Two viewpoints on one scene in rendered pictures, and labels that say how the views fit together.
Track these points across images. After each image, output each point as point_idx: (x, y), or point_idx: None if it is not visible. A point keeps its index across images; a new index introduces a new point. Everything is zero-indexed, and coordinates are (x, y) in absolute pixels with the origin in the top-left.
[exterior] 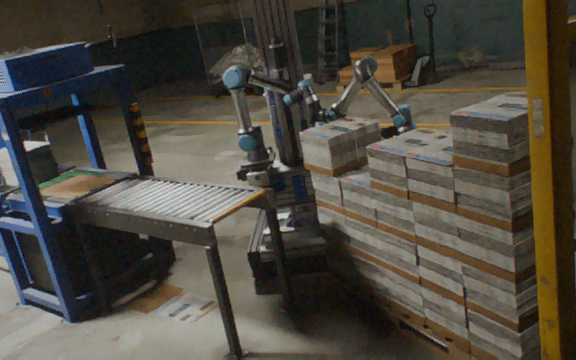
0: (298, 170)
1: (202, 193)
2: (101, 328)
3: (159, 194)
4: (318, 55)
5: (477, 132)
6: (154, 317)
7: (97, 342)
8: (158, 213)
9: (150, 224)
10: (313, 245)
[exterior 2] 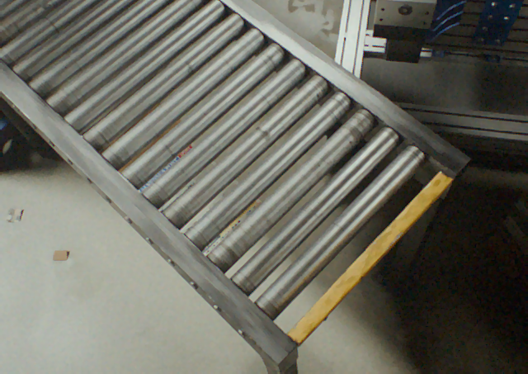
0: None
1: (257, 80)
2: (34, 209)
3: (138, 40)
4: None
5: None
6: None
7: (27, 254)
8: (135, 176)
9: (114, 205)
10: (472, 136)
